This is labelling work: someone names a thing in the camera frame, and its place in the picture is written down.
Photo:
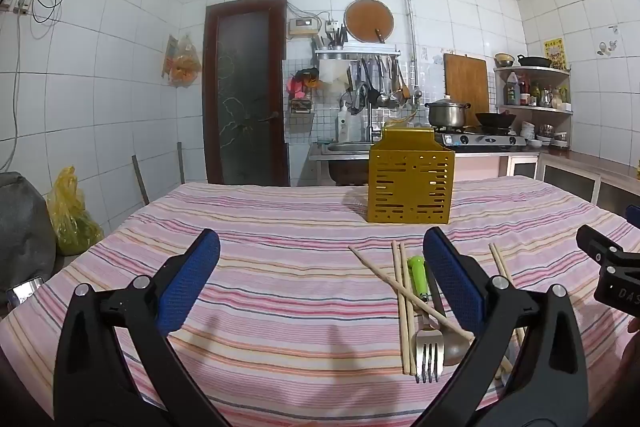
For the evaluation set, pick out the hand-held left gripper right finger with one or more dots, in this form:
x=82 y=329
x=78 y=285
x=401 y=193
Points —
x=455 y=282

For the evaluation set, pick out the shiny metal object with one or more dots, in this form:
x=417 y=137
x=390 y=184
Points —
x=25 y=292

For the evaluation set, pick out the wooden stick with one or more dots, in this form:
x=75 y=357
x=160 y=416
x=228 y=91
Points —
x=141 y=181
x=180 y=164

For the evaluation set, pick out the wall controller box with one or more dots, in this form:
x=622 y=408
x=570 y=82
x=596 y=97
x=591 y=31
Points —
x=302 y=27

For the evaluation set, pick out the white wall socket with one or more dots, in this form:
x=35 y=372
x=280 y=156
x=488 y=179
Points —
x=333 y=27

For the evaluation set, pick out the yellow wall poster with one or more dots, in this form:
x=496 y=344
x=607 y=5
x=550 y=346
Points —
x=554 y=53

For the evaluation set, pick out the black pan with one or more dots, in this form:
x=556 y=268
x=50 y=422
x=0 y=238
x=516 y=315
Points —
x=535 y=61

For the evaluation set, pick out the yellow egg tray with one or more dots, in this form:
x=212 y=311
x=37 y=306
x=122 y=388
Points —
x=636 y=169

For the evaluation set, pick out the row of hanging kitchen utensils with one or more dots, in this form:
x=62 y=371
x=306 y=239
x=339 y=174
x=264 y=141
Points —
x=382 y=82

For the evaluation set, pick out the brown rimmed bowl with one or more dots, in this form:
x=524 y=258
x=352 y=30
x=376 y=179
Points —
x=504 y=60

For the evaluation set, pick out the pink striped tablecloth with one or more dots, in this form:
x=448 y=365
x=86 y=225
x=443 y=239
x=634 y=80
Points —
x=280 y=267

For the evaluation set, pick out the person's right hand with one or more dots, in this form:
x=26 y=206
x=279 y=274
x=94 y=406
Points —
x=635 y=342

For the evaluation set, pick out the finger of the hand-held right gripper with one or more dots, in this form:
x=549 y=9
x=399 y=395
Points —
x=634 y=216
x=602 y=252

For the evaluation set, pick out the white corner shelf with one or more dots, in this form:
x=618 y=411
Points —
x=535 y=109

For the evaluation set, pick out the vertical wall pipe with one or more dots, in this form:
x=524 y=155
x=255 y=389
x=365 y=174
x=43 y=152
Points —
x=406 y=7

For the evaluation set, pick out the yellow plastic bag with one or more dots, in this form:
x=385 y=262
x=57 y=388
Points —
x=70 y=217

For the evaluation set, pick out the metal faucet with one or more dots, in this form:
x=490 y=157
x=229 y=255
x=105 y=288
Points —
x=369 y=117

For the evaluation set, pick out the white detergent bottle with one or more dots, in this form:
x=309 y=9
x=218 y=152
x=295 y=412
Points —
x=344 y=124

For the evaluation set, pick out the black wok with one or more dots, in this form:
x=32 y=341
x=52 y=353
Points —
x=495 y=119

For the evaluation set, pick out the yellow perforated utensil holder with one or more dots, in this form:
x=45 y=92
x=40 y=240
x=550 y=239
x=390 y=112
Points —
x=410 y=187

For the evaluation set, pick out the metal wall rack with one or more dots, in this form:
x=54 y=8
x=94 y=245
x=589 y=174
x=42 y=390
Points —
x=357 y=52

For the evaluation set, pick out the steel cooking pot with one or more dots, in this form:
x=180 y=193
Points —
x=447 y=113

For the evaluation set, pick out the pink rubber gloves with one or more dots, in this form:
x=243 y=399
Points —
x=301 y=84

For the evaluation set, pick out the steel sink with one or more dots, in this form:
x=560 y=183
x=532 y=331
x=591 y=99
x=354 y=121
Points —
x=345 y=149

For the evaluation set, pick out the brown frosted glass door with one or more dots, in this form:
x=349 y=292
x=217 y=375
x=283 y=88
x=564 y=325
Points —
x=245 y=97

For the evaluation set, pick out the gas stove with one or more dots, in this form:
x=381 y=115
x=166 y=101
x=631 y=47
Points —
x=482 y=140

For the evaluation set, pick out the metal spoon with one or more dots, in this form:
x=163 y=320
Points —
x=455 y=349

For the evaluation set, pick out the wall sticker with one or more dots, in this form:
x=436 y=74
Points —
x=607 y=44

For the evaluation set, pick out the grey sack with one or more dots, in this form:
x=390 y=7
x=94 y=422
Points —
x=22 y=232

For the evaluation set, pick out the dark sauce bottle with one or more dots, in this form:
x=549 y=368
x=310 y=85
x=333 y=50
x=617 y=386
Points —
x=512 y=91

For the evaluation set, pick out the white plastic bags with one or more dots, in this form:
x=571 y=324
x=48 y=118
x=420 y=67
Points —
x=334 y=72

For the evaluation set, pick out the stack of white bowls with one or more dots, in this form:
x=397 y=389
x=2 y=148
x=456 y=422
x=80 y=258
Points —
x=528 y=131

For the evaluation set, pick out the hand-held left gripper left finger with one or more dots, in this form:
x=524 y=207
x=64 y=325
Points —
x=187 y=282

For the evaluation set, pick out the orange plastic bag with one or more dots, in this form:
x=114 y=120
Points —
x=184 y=64

